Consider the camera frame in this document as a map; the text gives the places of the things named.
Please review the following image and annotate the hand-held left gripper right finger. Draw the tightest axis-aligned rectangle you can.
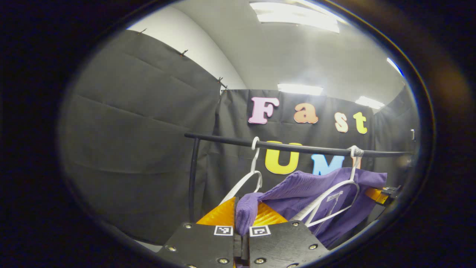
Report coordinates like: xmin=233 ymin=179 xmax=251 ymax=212
xmin=242 ymin=202 xmax=329 ymax=268

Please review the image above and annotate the black clothes rack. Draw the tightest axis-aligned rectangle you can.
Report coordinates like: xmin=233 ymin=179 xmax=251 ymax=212
xmin=185 ymin=133 xmax=413 ymax=224

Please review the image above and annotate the large ceiling light panel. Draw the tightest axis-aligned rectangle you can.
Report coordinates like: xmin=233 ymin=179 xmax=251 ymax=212
xmin=250 ymin=2 xmax=340 ymax=33

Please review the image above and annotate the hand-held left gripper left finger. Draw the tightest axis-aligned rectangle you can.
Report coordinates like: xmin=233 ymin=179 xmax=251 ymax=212
xmin=156 ymin=197 xmax=242 ymax=268

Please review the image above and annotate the black backdrop cloth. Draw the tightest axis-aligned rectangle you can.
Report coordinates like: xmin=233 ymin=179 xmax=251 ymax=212
xmin=59 ymin=30 xmax=419 ymax=246

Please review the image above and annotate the purple knit jacket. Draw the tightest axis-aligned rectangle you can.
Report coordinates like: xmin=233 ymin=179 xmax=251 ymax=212
xmin=235 ymin=169 xmax=388 ymax=250

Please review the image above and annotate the white plastic hanger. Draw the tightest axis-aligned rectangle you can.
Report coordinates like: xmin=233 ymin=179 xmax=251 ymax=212
xmin=290 ymin=146 xmax=364 ymax=227
xmin=219 ymin=137 xmax=263 ymax=205

